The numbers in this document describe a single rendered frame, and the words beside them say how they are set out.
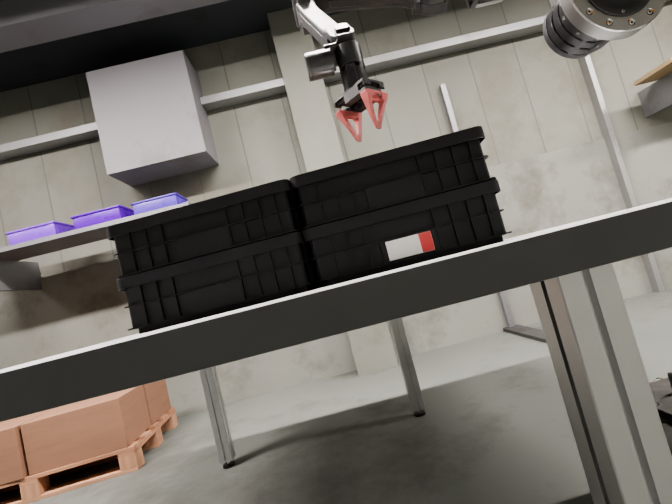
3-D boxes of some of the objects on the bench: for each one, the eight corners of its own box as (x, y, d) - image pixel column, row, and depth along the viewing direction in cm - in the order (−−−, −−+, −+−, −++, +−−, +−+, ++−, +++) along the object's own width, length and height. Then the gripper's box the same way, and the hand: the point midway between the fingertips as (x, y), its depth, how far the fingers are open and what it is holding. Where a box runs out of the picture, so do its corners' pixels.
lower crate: (328, 285, 104) (318, 242, 105) (315, 289, 75) (300, 230, 76) (190, 320, 107) (181, 278, 108) (123, 338, 77) (111, 280, 78)
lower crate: (472, 248, 102) (460, 205, 103) (518, 237, 72) (500, 177, 73) (329, 285, 104) (318, 242, 105) (315, 289, 75) (300, 230, 76)
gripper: (380, 57, 83) (396, 125, 81) (348, 84, 91) (363, 146, 89) (357, 50, 78) (374, 121, 77) (326, 79, 86) (341, 144, 85)
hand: (367, 131), depth 83 cm, fingers open, 6 cm apart
